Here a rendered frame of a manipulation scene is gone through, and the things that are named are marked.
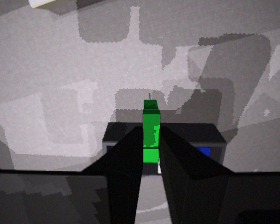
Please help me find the beige shallow tray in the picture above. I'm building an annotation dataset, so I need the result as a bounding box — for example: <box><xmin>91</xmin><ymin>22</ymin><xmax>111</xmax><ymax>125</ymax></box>
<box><xmin>29</xmin><ymin>0</ymin><xmax>76</xmax><ymax>10</ymax></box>

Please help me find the green blade fuse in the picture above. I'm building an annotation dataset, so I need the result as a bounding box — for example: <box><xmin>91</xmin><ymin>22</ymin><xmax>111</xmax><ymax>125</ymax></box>
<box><xmin>143</xmin><ymin>93</ymin><xmax>161</xmax><ymax>163</ymax></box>

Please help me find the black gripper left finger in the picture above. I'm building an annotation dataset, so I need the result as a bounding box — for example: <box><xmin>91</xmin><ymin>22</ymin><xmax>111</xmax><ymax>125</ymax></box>
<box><xmin>0</xmin><ymin>126</ymin><xmax>143</xmax><ymax>224</ymax></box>

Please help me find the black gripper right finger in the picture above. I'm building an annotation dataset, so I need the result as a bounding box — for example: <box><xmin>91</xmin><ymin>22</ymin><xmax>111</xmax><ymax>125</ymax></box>
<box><xmin>158</xmin><ymin>127</ymin><xmax>280</xmax><ymax>224</ymax></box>

